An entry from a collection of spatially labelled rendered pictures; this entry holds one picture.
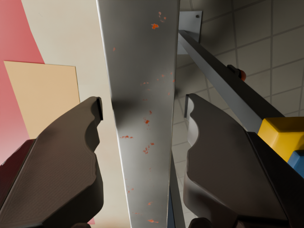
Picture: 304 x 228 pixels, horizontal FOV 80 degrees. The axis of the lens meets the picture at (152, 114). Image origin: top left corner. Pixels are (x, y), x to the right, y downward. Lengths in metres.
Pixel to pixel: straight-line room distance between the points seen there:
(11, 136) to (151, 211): 0.14
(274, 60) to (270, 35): 0.16
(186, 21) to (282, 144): 0.95
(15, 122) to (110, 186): 0.11
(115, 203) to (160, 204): 0.08
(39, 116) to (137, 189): 0.10
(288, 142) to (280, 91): 1.29
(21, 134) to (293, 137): 0.25
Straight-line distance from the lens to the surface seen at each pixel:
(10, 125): 0.20
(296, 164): 0.23
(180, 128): 1.39
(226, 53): 1.22
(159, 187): 0.16
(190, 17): 1.11
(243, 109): 0.36
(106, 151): 0.18
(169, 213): 0.56
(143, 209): 0.19
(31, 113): 0.18
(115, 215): 0.27
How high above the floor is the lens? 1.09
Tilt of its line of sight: 57 degrees down
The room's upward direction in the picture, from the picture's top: 176 degrees clockwise
